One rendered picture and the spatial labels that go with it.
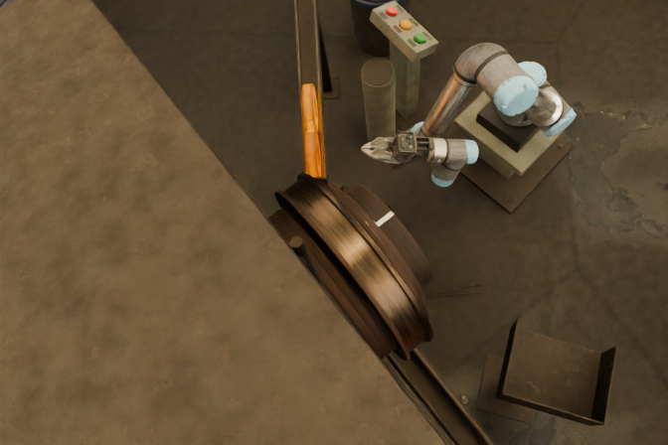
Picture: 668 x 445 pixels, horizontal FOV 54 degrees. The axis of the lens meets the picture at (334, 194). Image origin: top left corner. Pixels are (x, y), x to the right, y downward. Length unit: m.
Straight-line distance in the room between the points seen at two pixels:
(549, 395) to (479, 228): 0.91
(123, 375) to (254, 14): 2.54
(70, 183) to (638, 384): 2.19
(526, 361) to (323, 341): 1.24
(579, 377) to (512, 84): 0.84
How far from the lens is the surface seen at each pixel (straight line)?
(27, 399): 0.91
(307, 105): 2.02
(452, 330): 2.59
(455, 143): 2.07
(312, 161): 1.97
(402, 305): 1.31
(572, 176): 2.85
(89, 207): 0.94
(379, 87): 2.36
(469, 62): 1.94
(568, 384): 2.02
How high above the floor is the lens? 2.55
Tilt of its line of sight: 69 degrees down
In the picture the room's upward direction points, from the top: 15 degrees counter-clockwise
